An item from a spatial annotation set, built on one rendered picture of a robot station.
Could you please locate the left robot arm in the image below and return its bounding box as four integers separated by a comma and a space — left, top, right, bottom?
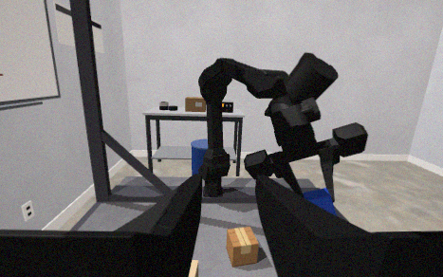
198, 52, 339, 196

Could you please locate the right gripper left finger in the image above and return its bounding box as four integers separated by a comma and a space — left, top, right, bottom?
0, 174, 202, 277

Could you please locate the blue block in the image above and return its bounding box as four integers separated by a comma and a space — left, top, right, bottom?
303, 188, 336, 215

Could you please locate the brown cardboard box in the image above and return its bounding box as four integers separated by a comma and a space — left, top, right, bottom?
226, 227, 259, 267

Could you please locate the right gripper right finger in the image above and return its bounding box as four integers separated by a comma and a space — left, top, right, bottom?
255, 175, 443, 277

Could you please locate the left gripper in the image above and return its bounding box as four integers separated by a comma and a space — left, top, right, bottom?
244, 122, 368, 202

